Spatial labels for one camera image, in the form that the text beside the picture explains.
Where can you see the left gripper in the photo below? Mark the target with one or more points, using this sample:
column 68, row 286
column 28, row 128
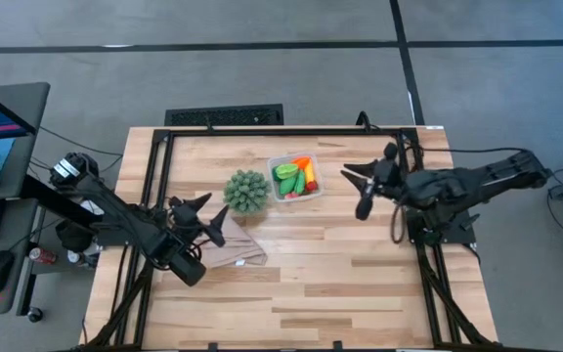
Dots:
column 198, row 233

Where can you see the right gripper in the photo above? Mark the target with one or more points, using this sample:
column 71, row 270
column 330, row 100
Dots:
column 365, row 207

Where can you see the yellow toy banana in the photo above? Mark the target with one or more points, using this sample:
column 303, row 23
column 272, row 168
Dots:
column 309, row 172

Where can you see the green toy cucumber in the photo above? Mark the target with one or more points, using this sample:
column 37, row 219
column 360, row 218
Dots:
column 288, row 186

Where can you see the light green toy star fruit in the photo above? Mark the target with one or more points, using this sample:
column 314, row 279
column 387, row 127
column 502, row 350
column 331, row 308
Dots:
column 286, row 171

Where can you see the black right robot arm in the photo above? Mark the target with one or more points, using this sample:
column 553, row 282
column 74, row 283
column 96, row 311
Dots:
column 482, row 183

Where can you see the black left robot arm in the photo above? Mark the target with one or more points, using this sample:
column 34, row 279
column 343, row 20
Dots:
column 115, row 215

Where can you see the clear plastic tupperware container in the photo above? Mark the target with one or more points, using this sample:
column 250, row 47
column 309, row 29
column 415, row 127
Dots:
column 318, row 161

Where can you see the artificial succulent in patterned pot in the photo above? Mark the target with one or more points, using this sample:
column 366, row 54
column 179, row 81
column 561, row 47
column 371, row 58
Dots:
column 247, row 191

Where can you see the folded beige cloth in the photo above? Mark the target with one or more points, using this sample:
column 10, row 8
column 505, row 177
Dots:
column 242, row 249

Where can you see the black floor vent grate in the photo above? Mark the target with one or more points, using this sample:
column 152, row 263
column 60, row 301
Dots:
column 223, row 116

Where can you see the black bag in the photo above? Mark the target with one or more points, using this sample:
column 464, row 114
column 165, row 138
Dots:
column 73, row 237

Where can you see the white bottle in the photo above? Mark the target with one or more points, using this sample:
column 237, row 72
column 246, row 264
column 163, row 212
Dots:
column 73, row 257

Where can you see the red soda can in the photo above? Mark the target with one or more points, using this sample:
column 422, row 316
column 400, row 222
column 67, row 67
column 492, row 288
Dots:
column 42, row 255

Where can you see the grey desk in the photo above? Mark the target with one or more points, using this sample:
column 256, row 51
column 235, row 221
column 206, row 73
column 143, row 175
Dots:
column 17, row 166

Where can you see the black caster wheel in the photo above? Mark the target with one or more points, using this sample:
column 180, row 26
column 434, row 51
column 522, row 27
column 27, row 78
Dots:
column 34, row 314

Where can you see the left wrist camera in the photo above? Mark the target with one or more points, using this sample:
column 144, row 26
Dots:
column 189, row 219

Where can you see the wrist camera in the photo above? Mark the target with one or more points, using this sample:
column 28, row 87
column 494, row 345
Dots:
column 385, row 177
column 189, row 219

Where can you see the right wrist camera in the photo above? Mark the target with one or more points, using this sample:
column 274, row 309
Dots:
column 385, row 177

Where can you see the black aluminium table frame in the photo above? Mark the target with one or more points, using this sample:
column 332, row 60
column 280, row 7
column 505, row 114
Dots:
column 281, row 132

